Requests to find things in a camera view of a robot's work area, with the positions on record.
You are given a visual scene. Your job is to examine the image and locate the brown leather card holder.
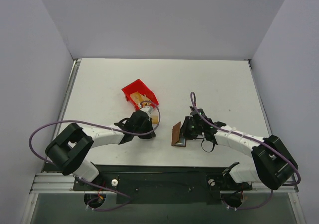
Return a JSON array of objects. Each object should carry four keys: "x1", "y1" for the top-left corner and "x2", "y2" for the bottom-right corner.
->
[{"x1": 171, "y1": 122, "x2": 186, "y2": 147}]

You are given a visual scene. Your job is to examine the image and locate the gold card with chip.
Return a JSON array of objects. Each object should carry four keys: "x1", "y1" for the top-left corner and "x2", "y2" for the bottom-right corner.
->
[{"x1": 150, "y1": 115, "x2": 159, "y2": 125}]

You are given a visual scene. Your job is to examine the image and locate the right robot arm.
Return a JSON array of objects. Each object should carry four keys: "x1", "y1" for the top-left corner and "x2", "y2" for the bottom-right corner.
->
[{"x1": 180, "y1": 107, "x2": 298, "y2": 190}]

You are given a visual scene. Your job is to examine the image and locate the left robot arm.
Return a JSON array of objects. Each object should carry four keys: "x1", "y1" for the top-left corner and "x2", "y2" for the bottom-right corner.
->
[{"x1": 45, "y1": 106, "x2": 155, "y2": 190}]

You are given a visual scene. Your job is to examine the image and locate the gold cards in bin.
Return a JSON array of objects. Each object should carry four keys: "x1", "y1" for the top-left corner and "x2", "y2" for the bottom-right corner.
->
[{"x1": 130, "y1": 92, "x2": 150, "y2": 105}]

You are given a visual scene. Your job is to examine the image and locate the red plastic bin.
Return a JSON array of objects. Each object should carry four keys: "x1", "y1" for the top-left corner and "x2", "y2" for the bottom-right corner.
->
[{"x1": 121, "y1": 79, "x2": 159, "y2": 110}]

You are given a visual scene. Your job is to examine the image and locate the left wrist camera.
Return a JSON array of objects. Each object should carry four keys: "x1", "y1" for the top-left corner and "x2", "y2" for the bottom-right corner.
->
[{"x1": 138, "y1": 104, "x2": 154, "y2": 115}]

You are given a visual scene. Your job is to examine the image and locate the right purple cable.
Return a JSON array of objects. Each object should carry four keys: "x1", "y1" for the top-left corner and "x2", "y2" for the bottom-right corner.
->
[{"x1": 190, "y1": 92, "x2": 300, "y2": 211}]

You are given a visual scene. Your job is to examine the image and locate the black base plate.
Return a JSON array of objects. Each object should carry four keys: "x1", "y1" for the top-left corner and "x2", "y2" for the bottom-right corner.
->
[{"x1": 72, "y1": 163, "x2": 254, "y2": 205}]

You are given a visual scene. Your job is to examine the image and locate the aluminium table frame rail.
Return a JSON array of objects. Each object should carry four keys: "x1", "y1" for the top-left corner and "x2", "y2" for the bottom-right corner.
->
[{"x1": 29, "y1": 58, "x2": 299, "y2": 194}]

